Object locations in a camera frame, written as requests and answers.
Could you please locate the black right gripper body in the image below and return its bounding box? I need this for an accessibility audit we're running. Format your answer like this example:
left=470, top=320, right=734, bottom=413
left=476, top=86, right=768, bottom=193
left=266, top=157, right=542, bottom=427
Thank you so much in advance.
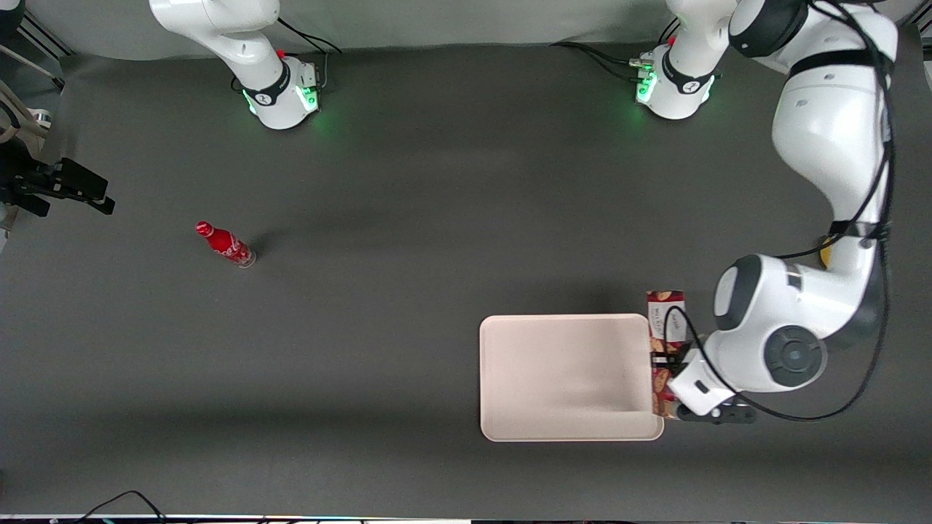
left=0, top=144, right=56, bottom=218

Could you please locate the red cookie box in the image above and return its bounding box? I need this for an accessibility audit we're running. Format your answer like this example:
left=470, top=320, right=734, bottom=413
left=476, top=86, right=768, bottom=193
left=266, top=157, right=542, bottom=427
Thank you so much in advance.
left=646, top=290, right=690, bottom=421

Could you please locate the beige plastic tray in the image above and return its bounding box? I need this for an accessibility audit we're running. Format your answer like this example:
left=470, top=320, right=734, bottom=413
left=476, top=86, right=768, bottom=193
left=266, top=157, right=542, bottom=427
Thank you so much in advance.
left=478, top=313, right=666, bottom=443

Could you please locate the red cola bottle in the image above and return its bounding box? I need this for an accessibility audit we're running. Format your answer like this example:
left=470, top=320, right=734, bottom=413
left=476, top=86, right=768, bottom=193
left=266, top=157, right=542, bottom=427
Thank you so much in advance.
left=194, top=221, right=258, bottom=269

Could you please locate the black base cable bundle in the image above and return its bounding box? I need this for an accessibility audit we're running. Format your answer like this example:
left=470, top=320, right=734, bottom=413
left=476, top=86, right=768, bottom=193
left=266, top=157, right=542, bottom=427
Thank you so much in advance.
left=232, top=16, right=344, bottom=94
left=550, top=22, right=682, bottom=82

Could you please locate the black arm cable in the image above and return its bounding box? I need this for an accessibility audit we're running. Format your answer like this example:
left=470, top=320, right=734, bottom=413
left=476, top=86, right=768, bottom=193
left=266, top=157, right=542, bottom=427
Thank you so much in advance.
left=663, top=0, right=898, bottom=424

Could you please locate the thin black table-edge cable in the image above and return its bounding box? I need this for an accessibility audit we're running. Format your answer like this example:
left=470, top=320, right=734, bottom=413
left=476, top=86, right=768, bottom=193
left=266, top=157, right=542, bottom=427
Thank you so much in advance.
left=71, top=490, right=170, bottom=524

